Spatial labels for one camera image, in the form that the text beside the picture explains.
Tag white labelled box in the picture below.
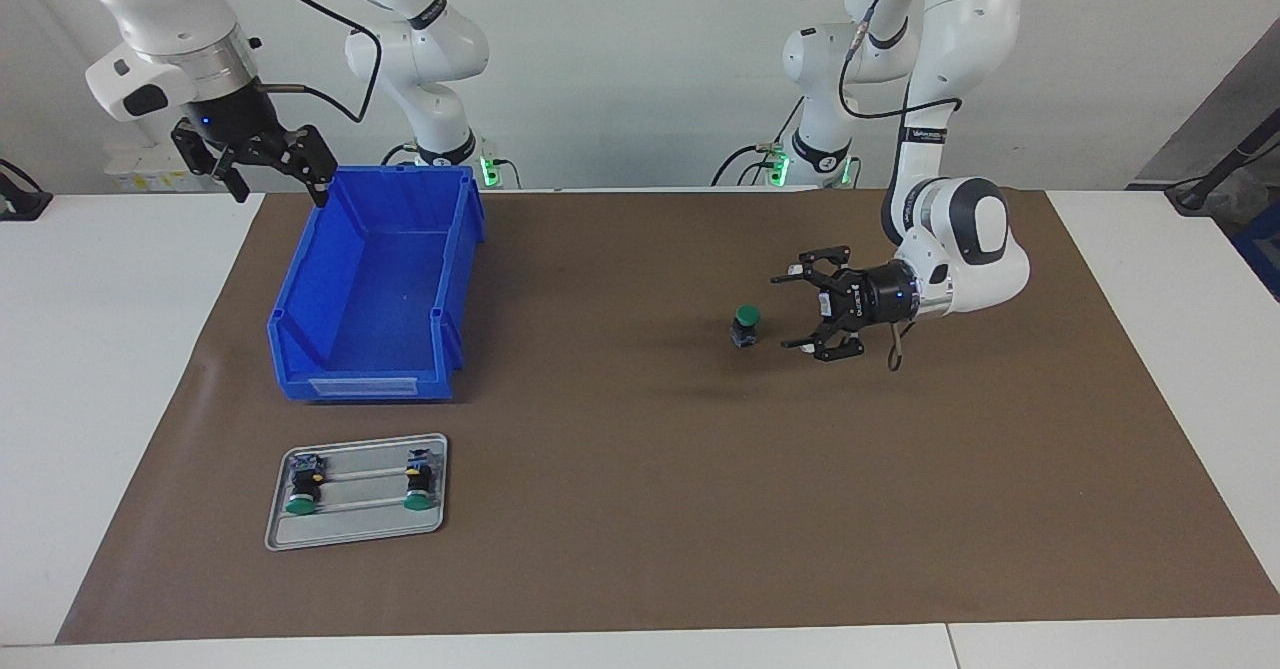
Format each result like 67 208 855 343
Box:
105 144 193 193

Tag blue crate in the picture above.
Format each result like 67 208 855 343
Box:
1232 199 1280 302

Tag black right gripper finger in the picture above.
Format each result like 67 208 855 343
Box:
171 119 252 204
283 125 340 209

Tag black clamp bracket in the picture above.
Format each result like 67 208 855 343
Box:
0 159 53 222

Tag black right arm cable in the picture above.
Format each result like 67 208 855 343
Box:
225 0 385 126

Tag grey metal tray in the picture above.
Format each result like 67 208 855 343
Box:
264 433 449 552

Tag black left base cable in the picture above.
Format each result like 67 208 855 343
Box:
712 99 806 187

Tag brown table mat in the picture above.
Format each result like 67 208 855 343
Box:
55 189 1280 645

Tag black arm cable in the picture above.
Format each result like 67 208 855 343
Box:
837 0 966 373
225 0 385 126

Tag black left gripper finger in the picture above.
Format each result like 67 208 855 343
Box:
781 320 867 364
770 244 854 287

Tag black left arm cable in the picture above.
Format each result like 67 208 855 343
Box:
837 0 966 373

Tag blue plastic storage bin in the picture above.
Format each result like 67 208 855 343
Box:
267 164 487 403

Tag black stand with pole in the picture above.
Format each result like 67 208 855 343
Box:
1165 129 1280 216

